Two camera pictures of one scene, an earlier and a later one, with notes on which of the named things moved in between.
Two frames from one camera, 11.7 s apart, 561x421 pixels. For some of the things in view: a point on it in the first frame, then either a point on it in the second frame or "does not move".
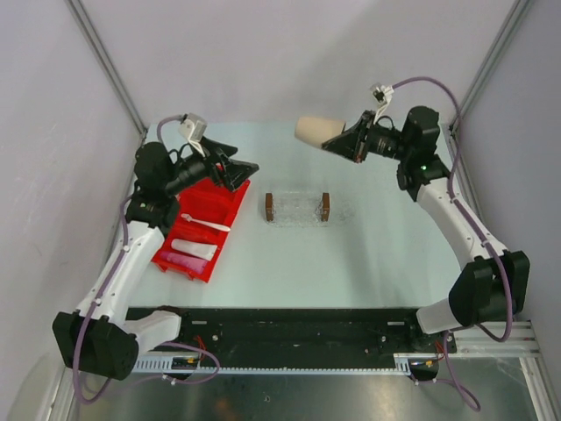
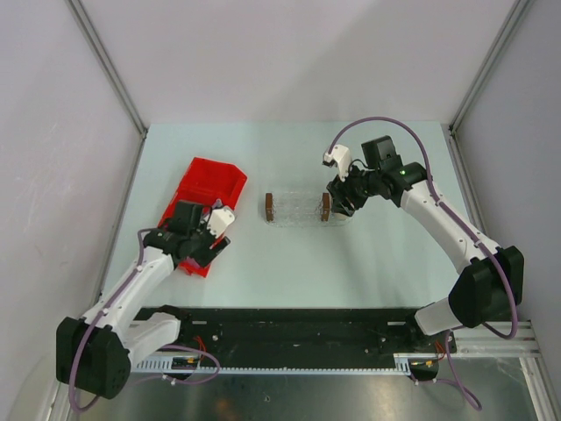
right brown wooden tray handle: x=325 y=209 does not move
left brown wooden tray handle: x=269 y=207 does not move
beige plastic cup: x=316 y=130 -> x=341 y=216
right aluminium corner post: x=503 y=35 does not move
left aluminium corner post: x=108 y=63 does not move
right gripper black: x=351 y=143 -> x=338 y=189
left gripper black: x=235 y=171 -> x=204 y=254
